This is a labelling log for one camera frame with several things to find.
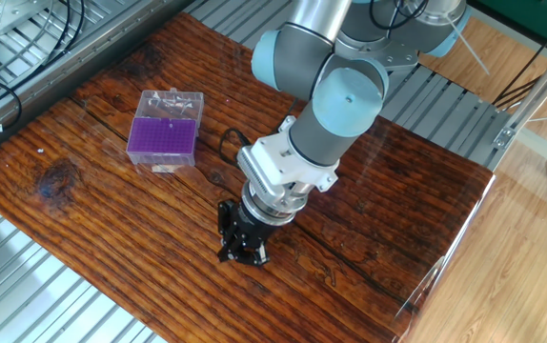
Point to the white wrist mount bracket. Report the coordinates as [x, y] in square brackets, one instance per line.
[278, 167]

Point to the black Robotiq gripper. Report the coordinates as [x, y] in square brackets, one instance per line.
[254, 228]

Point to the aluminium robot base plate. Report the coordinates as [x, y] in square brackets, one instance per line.
[397, 59]

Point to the aluminium perforated plate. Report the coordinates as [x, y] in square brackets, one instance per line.
[6, 14]

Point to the aluminium frame post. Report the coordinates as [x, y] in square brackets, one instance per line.
[535, 90]

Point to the silver wrist flange coupling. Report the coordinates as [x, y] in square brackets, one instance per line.
[273, 207]

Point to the purple pipette tip box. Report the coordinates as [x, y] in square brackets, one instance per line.
[161, 140]

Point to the white zip tie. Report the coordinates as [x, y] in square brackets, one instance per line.
[469, 47]

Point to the beige tape piece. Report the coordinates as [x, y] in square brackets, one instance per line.
[164, 168]

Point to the silver grey UR5 robot arm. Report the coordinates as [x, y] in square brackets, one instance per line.
[330, 109]

